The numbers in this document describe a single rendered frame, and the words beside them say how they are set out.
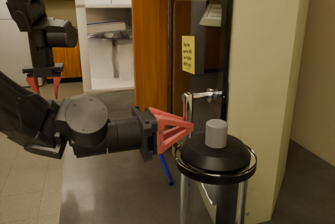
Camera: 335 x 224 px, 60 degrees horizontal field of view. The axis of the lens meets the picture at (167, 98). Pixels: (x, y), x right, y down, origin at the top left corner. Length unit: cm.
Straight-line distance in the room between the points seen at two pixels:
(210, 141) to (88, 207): 38
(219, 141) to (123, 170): 46
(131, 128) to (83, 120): 10
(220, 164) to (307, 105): 67
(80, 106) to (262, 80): 29
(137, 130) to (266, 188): 28
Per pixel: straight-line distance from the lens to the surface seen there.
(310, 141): 101
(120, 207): 67
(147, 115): 49
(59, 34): 81
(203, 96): 51
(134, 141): 48
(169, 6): 74
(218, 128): 37
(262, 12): 49
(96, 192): 72
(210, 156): 36
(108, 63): 181
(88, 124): 40
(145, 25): 79
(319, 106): 96
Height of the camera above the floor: 135
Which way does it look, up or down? 18 degrees down
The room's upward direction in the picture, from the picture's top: straight up
